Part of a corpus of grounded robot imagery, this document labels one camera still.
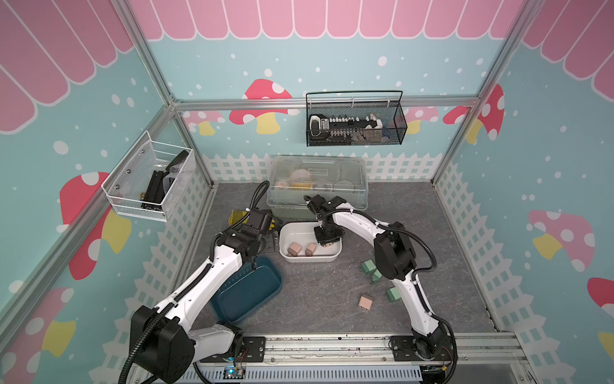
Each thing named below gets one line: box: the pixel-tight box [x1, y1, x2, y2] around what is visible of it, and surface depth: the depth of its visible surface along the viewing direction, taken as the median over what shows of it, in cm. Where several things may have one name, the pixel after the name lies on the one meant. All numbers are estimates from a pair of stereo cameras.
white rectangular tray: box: [279, 221, 343, 264], surface depth 97 cm
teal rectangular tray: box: [210, 256, 284, 325], surface depth 88 cm
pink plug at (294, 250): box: [287, 241, 304, 257], surface depth 96 cm
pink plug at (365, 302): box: [358, 292, 374, 311], surface depth 83 cm
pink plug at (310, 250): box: [305, 243, 317, 257], surface depth 95 cm
